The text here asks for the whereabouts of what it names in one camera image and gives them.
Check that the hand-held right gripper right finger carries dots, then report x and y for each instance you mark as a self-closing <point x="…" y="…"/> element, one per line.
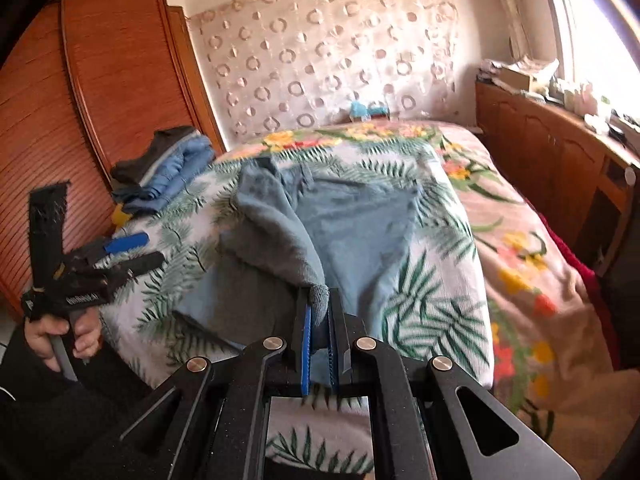
<point x="333" y="362"/>

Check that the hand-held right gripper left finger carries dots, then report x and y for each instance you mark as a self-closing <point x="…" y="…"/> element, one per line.
<point x="306" y="345"/>

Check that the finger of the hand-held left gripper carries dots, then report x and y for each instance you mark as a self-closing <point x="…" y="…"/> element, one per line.
<point x="127" y="242"/>
<point x="145" y="262"/>

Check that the light blue pants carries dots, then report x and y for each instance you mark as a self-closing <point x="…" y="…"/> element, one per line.
<point x="350" y="225"/>

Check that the person's left forearm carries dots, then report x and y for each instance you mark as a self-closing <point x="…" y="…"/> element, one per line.
<point x="60" y="420"/>

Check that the person's left hand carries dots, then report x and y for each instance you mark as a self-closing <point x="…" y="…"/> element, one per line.
<point x="37" y="335"/>

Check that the yellow object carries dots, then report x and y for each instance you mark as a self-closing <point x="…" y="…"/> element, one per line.
<point x="121" y="216"/>

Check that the folded dark blue jeans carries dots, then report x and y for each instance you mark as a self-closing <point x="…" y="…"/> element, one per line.
<point x="142" y="200"/>

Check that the dark grey folded garment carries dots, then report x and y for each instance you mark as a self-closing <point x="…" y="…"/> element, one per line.
<point x="150" y="157"/>

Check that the leaf print blanket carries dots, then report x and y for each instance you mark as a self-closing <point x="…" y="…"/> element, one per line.
<point x="435" y="310"/>

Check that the floral blanket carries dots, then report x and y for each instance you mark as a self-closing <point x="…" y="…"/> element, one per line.
<point x="530" y="280"/>

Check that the blue toy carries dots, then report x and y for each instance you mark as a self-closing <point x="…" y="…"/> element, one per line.
<point x="367" y="110"/>

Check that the red cloth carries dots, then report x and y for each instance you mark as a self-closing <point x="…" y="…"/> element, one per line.
<point x="575" y="270"/>

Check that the circle patterned curtain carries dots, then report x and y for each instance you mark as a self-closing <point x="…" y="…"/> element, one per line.
<point x="325" y="50"/>

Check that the wooden cabinet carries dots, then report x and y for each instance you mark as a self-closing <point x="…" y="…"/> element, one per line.
<point x="550" y="160"/>

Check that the row of small bottles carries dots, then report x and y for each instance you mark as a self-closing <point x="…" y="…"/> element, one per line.
<point x="590" y="105"/>

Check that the window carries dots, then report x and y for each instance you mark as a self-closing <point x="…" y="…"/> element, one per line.
<point x="595" y="25"/>

